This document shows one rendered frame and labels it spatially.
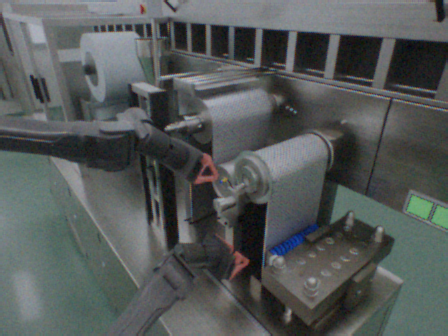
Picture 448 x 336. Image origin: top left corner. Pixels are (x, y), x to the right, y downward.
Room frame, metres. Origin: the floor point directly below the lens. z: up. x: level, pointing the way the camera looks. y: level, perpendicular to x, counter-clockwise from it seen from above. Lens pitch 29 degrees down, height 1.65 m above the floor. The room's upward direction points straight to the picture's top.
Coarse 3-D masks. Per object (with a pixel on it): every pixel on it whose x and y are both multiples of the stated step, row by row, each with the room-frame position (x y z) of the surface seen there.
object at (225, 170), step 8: (232, 160) 0.84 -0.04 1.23; (216, 168) 0.82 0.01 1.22; (224, 168) 0.79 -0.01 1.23; (232, 168) 0.79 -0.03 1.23; (224, 176) 0.80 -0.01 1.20; (232, 176) 0.77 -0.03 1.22; (216, 184) 0.83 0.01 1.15; (224, 184) 0.80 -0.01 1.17; (232, 184) 0.77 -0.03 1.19; (216, 192) 0.82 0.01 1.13; (224, 192) 0.80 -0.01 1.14
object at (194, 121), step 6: (186, 114) 0.88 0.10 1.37; (192, 114) 0.88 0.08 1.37; (198, 114) 0.89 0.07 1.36; (180, 120) 0.88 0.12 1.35; (186, 120) 0.85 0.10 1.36; (192, 120) 0.86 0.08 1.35; (198, 120) 0.87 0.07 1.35; (186, 126) 0.85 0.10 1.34; (192, 126) 0.85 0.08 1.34; (198, 126) 0.87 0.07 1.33; (180, 132) 0.88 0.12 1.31; (186, 132) 0.85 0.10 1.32; (192, 132) 0.86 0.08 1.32; (198, 132) 0.88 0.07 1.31
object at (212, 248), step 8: (208, 240) 0.58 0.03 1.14; (216, 240) 0.57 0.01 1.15; (208, 248) 0.53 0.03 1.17; (216, 248) 0.54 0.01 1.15; (224, 248) 0.55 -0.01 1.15; (208, 256) 0.51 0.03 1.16; (216, 256) 0.52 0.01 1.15; (224, 256) 0.53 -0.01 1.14; (232, 256) 0.52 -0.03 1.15; (208, 264) 0.51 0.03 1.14; (216, 264) 0.52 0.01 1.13; (224, 264) 0.52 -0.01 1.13; (216, 272) 0.52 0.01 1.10; (224, 272) 0.51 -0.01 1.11
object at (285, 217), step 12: (300, 192) 0.74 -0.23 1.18; (312, 192) 0.77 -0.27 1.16; (276, 204) 0.68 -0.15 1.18; (288, 204) 0.71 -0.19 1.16; (300, 204) 0.74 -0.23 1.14; (312, 204) 0.78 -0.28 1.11; (276, 216) 0.68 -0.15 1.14; (288, 216) 0.71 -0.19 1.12; (300, 216) 0.75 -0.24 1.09; (312, 216) 0.79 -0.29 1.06; (276, 228) 0.68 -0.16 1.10; (288, 228) 0.72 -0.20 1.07; (300, 228) 0.75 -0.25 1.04; (264, 240) 0.66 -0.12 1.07; (276, 240) 0.69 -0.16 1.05; (264, 252) 0.66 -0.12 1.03
